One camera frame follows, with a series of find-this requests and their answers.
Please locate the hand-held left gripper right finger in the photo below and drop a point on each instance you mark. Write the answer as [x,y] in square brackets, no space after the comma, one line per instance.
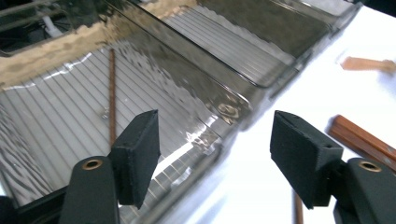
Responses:
[299,149]

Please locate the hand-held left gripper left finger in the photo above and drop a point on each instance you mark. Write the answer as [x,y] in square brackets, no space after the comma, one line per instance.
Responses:
[137,155]

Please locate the brown wooden chopstick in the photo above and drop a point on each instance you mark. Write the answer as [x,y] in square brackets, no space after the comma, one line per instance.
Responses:
[299,211]
[112,93]

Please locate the clear grey plastic container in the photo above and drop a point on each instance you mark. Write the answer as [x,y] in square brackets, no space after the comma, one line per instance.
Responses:
[62,124]
[249,40]

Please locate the light wooden utensil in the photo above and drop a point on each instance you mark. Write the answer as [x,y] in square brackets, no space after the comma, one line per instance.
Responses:
[367,64]

